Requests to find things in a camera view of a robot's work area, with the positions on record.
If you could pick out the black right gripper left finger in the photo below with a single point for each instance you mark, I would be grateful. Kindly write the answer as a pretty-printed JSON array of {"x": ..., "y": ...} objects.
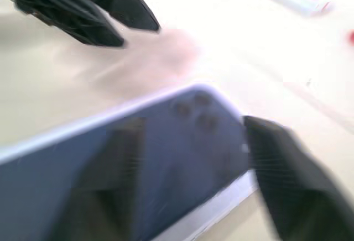
[{"x": 105, "y": 196}]

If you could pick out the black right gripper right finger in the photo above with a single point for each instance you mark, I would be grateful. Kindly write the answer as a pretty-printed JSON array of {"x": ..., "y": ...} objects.
[{"x": 298, "y": 185}]

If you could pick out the dark blue smartphone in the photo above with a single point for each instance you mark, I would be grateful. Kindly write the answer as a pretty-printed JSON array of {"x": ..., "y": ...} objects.
[{"x": 177, "y": 147}]

